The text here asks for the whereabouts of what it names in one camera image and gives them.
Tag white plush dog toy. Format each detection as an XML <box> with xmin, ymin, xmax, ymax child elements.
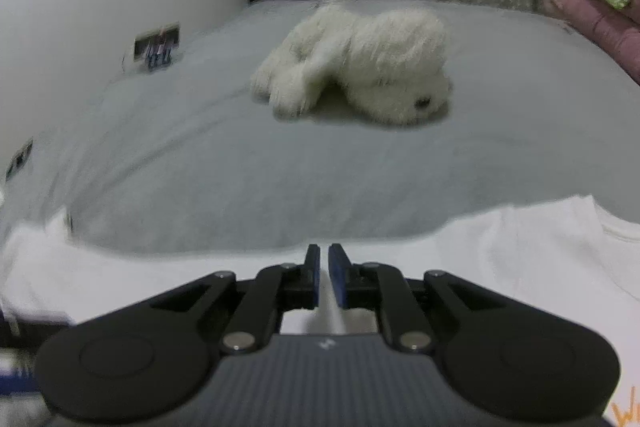
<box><xmin>250</xmin><ymin>2</ymin><xmax>453</xmax><ymax>125</ymax></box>

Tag mauve folded quilt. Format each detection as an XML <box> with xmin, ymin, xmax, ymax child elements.
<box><xmin>542</xmin><ymin>0</ymin><xmax>640</xmax><ymax>85</ymax></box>

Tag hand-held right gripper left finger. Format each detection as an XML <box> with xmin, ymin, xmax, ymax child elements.
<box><xmin>150</xmin><ymin>243</ymin><xmax>322</xmax><ymax>354</ymax></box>

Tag white printed sweatshirt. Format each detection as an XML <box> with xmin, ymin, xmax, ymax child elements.
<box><xmin>0</xmin><ymin>194</ymin><xmax>640</xmax><ymax>427</ymax></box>

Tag smartphone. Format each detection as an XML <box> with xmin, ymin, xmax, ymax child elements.
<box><xmin>134</xmin><ymin>23</ymin><xmax>181</xmax><ymax>60</ymax></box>

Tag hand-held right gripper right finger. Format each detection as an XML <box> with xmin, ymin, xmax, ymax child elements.
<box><xmin>327</xmin><ymin>243</ymin><xmax>506</xmax><ymax>354</ymax></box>

